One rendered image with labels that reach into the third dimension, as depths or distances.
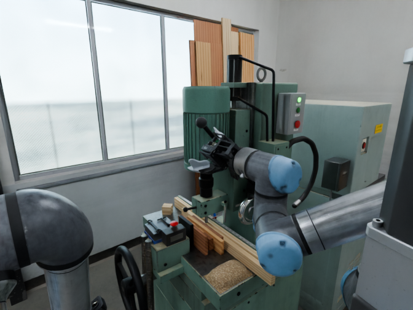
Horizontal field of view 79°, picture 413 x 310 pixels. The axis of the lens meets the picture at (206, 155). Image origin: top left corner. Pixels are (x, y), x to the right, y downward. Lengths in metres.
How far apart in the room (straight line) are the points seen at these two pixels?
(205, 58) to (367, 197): 2.20
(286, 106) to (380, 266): 0.81
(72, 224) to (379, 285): 0.41
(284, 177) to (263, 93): 0.52
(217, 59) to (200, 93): 1.83
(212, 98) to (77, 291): 0.64
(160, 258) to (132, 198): 1.53
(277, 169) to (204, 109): 0.41
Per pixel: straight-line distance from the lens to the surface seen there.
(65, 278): 0.56
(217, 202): 1.04
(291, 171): 0.54
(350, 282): 0.81
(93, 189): 2.28
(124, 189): 2.38
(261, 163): 0.56
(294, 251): 0.46
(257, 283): 0.97
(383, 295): 0.31
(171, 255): 0.97
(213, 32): 2.72
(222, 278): 0.87
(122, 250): 0.98
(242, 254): 0.95
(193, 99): 0.87
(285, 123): 1.04
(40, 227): 0.45
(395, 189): 0.26
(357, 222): 0.48
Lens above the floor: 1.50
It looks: 15 degrees down
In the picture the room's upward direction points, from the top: straight up
